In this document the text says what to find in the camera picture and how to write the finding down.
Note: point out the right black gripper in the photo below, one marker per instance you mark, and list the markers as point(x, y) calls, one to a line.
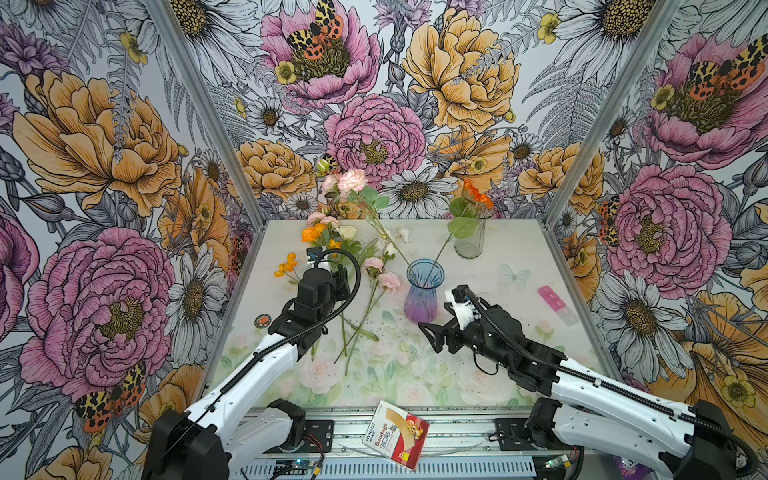
point(451, 329)

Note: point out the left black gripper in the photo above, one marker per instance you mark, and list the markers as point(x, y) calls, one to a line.
point(341, 281)

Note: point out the purple blue glass vase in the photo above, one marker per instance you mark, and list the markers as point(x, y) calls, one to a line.
point(425, 277)

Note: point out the yellow poppy flower stem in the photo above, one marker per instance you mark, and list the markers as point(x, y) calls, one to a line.
point(287, 269)

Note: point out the pink rose flower stem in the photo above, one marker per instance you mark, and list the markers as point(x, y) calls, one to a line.
point(350, 190)

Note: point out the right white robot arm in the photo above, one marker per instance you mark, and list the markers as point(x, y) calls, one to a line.
point(578, 407)

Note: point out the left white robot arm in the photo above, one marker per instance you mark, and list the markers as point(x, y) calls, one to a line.
point(210, 439)

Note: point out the clear glass vase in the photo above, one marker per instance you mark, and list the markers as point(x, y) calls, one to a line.
point(472, 246)

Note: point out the small round orange sticker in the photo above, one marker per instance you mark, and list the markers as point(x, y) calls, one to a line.
point(263, 321)

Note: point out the pink carnation pair stem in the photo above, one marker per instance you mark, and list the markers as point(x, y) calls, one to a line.
point(382, 281)

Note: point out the white small flower stem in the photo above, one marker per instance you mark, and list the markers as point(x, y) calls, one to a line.
point(389, 242)

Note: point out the red white bandage box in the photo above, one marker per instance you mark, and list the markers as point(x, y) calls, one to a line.
point(397, 435)

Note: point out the green circuit board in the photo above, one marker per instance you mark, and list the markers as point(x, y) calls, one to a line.
point(300, 466)

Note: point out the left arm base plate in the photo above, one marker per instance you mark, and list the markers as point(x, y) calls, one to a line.
point(317, 436)

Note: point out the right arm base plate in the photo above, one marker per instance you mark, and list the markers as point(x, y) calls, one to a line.
point(510, 434)

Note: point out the aluminium frame post left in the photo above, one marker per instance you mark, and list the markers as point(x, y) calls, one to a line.
point(185, 63)

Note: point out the aluminium frame post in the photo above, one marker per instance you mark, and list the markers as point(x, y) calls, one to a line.
point(645, 49)
point(185, 63)

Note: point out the aluminium frame post right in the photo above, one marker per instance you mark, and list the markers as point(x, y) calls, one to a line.
point(645, 49)

